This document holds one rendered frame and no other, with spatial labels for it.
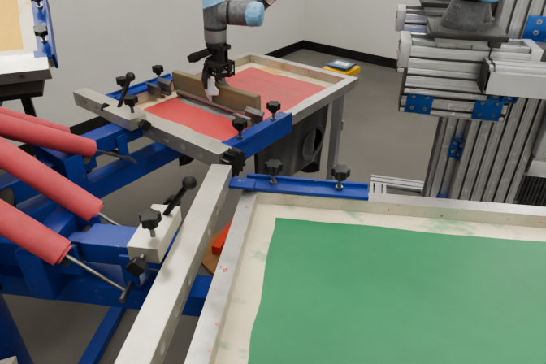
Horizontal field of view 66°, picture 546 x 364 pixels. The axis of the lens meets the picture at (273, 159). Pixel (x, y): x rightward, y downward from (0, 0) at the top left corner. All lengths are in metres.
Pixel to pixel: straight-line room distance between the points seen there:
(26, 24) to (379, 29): 4.02
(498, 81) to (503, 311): 0.76
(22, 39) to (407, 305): 1.47
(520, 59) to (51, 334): 2.09
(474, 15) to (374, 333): 1.04
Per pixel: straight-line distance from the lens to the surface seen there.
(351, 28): 5.31
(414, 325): 0.84
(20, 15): 1.83
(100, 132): 1.28
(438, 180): 2.03
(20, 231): 0.86
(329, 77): 1.82
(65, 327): 2.19
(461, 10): 1.52
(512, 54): 1.57
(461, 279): 0.95
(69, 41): 3.50
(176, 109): 1.59
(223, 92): 1.49
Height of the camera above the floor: 1.59
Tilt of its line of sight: 31 degrees down
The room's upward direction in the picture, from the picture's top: 1 degrees clockwise
